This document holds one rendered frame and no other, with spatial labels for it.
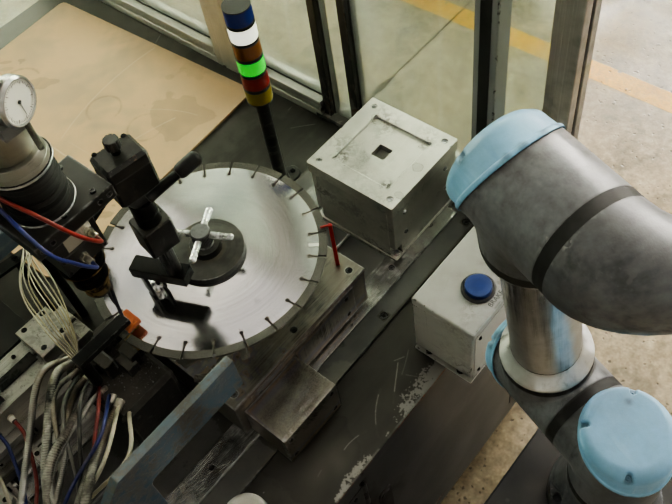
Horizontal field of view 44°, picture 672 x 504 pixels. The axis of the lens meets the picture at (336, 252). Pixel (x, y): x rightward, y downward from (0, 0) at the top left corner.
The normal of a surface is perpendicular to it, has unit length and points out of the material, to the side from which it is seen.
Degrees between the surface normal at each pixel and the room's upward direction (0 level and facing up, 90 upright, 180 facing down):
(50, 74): 0
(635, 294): 58
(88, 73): 0
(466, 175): 63
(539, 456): 0
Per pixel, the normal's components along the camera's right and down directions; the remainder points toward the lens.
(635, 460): -0.04, -0.48
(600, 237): -0.34, -0.24
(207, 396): 0.77, 0.47
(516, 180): -0.53, -0.23
